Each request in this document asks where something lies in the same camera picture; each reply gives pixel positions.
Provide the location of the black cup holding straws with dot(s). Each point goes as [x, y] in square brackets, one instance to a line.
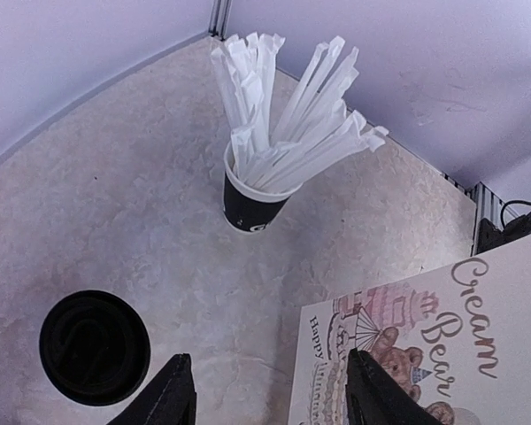
[246, 209]

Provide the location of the right aluminium post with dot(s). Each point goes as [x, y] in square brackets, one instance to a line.
[219, 17]

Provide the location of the cream bear paper bag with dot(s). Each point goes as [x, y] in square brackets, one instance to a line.
[457, 340]

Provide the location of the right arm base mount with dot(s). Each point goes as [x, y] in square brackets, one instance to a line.
[497, 222]

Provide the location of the white wrapped straws bundle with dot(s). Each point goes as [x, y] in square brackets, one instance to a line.
[315, 130]

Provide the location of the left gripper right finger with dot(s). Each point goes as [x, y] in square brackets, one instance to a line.
[373, 397]

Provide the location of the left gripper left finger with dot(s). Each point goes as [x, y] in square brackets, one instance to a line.
[169, 398]

